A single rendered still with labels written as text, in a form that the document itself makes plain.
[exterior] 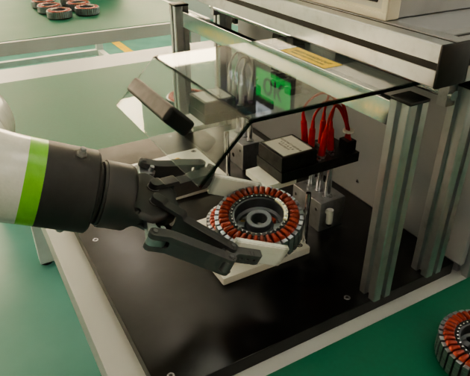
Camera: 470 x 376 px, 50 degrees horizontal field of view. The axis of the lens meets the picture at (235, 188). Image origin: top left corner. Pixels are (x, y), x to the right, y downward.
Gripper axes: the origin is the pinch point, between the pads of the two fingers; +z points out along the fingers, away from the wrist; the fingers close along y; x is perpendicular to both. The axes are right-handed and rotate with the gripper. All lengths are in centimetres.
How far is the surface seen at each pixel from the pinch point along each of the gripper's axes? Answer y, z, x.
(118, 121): -66, -6, -30
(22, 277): -92, -16, -121
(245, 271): -1.1, 3.5, -10.5
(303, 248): -4.0, 12.8, -7.3
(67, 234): -20.2, -18.0, -26.3
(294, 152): -11.2, 7.5, 4.4
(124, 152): -45, -7, -24
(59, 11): -190, -19, -55
